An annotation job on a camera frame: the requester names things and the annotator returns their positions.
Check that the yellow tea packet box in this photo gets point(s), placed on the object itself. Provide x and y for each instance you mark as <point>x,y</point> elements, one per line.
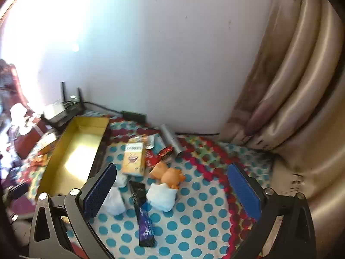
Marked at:
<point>133,159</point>

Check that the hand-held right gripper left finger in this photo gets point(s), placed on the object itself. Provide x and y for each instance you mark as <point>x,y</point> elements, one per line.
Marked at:
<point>99,191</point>

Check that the black power adapter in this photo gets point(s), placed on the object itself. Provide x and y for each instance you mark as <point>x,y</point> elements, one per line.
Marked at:
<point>133,115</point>

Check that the yellow cardboard box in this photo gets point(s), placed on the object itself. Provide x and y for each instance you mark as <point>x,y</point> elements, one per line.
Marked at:
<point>78,145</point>

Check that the orange flat packet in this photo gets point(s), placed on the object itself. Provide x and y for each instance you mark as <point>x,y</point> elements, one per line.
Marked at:
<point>138,139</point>

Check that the white plastic object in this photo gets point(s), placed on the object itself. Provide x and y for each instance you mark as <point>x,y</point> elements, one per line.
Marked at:
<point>19,116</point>

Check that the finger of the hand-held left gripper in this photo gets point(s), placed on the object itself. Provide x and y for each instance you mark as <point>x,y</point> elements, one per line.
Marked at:
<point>17,191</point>

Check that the dark purple sachet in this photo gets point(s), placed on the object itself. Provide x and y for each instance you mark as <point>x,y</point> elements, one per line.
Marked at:
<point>142,221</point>

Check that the silver metal tube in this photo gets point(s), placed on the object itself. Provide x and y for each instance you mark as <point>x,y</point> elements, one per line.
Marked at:
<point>172,140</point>

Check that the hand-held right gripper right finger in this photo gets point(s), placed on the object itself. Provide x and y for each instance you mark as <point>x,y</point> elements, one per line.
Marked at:
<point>244,191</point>

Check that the black router with antennas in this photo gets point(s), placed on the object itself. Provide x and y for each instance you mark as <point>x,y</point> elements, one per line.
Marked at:
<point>62,116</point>

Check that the red foil candy wrapper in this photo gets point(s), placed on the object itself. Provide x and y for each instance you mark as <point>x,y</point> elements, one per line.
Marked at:
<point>165,152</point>

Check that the orange toy doll white cloth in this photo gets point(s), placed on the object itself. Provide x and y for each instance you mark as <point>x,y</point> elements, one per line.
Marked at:
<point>161,197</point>

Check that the white tissue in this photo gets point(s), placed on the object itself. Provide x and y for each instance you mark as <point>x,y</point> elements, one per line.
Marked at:
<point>114,202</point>

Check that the polka dot bedsheet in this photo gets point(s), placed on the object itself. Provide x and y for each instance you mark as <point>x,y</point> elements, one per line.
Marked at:
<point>199,221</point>

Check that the orange snack packets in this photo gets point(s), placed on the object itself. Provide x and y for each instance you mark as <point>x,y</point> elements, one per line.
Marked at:
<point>43,153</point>

